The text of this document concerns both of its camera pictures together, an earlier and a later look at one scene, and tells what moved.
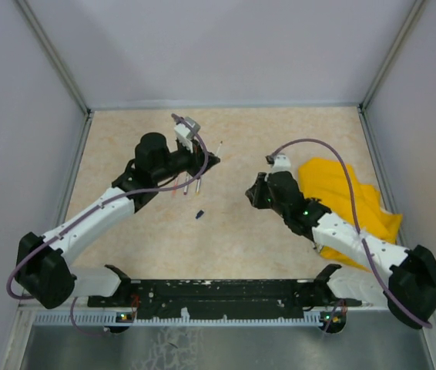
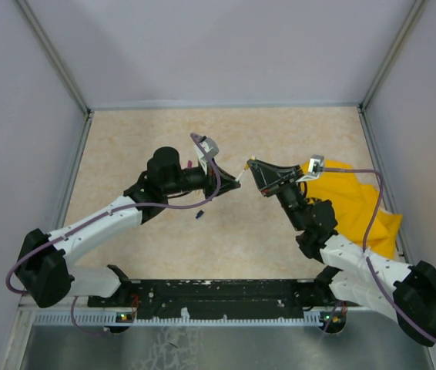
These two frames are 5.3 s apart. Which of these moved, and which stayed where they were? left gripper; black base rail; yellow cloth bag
Moved: left gripper
Stayed: yellow cloth bag; black base rail
